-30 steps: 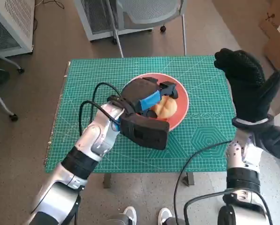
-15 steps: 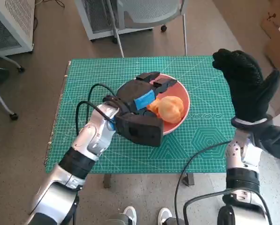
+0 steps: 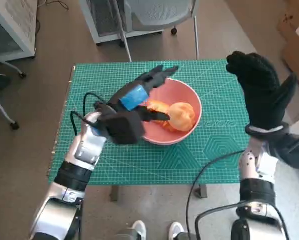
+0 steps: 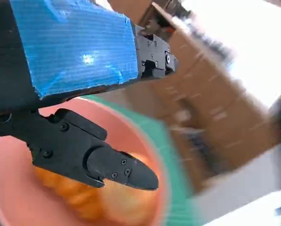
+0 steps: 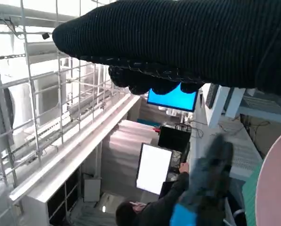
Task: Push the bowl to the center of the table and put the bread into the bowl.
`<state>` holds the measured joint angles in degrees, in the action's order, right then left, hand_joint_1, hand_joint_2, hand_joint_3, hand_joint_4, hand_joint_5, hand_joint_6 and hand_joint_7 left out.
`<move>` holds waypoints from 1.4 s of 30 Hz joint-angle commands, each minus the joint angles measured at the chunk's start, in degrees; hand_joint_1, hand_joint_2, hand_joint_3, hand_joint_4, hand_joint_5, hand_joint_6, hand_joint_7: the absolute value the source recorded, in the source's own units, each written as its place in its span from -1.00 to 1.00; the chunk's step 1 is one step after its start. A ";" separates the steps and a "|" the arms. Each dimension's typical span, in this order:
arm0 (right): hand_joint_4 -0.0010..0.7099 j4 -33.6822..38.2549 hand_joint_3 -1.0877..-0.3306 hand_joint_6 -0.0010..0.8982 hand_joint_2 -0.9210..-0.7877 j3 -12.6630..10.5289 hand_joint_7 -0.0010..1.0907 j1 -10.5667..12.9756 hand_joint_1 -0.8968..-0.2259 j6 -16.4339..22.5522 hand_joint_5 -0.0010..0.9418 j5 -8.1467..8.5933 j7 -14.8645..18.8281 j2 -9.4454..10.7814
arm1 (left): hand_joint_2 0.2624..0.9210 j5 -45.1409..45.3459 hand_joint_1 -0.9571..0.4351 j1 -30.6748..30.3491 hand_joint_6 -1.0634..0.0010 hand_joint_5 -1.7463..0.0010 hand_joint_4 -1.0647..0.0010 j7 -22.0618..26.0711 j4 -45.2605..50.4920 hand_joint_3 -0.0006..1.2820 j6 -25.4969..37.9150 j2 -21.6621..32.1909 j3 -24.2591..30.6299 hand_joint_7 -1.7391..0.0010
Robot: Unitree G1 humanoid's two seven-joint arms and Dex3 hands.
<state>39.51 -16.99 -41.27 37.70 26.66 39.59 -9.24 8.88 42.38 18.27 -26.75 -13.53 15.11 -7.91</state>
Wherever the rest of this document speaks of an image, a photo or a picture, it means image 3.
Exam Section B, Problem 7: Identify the white cabinet with mesh door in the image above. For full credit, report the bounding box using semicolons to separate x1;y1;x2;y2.
79;0;164;46

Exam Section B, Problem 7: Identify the white perforated metal cabinet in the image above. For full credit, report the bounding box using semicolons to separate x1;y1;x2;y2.
0;0;38;60

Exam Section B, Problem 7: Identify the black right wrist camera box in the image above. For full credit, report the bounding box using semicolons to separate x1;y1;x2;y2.
262;132;299;171

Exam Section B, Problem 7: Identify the grey mesh chair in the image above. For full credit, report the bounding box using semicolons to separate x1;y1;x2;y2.
113;0;200;63

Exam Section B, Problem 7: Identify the braided orange toy bread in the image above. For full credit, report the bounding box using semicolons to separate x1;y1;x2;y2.
147;99;177;133

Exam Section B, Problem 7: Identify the dark metal table leg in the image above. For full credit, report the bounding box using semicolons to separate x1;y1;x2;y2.
109;185;119;202
194;184;208;200

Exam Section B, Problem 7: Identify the green cutting mat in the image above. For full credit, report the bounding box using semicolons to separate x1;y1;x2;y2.
48;59;252;186

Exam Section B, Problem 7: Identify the pink bowl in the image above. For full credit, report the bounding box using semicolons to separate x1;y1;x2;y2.
138;78;203;147

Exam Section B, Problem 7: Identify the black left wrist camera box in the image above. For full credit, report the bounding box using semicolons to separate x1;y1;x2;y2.
96;103;147;146

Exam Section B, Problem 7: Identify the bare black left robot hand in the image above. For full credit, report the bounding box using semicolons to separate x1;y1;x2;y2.
105;65;180;124

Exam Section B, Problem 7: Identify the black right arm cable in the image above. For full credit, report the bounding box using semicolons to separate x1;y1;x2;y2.
186;149;245;240

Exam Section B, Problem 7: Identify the plain cardboard box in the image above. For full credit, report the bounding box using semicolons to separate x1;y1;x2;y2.
281;36;299;89

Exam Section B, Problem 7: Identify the white shoe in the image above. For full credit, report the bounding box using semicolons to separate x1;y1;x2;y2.
131;219;147;240
168;221;185;240

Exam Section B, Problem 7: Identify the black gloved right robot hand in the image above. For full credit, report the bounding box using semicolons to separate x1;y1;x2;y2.
225;50;298;131

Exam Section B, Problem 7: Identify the round pale toy bun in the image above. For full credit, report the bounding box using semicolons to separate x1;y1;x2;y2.
168;102;196;132

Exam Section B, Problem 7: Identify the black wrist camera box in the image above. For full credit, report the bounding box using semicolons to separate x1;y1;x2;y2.
262;132;299;171
96;103;147;146

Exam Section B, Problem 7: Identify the black left wrist camera cable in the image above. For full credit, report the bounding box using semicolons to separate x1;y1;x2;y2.
70;92;108;137

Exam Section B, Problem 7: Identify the cardboard box with white label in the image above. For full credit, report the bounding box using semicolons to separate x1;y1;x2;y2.
276;0;299;44

